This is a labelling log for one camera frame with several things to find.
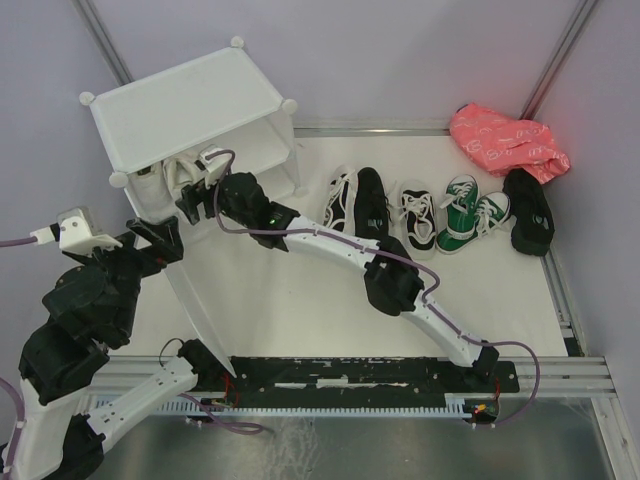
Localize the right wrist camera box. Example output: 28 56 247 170
195 145 236 187

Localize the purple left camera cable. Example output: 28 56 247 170
0 234 39 476

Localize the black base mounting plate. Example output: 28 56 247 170
194 357 520 410

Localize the white leather sneaker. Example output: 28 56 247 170
130 163 173 223
163 156 202 200

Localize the green canvas sneaker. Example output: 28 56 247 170
474 192 511 237
436 174 480 254

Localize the pink patterned bag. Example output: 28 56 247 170
449 103 571 184

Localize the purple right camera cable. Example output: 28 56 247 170
202 148 542 429

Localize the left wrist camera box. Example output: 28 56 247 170
30 207 123 257

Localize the black slip-on shoe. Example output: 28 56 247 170
503 169 555 257
354 167 390 240

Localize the white slotted cable duct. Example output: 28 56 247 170
92 392 474 416

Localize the aluminium frame rail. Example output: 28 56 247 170
294 118 449 138

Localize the white plastic shoe cabinet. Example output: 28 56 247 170
79 36 305 368

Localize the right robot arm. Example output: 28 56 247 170
176 173 499 391

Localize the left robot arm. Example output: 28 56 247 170
1 213 223 479

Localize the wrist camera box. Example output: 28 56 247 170
195 145 236 187
30 207 123 257

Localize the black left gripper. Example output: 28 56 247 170
76 214 187 337

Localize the purple camera cable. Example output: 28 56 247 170
0 234 39 476
202 148 542 429

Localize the black white canvas sneaker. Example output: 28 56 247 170
323 165 358 234

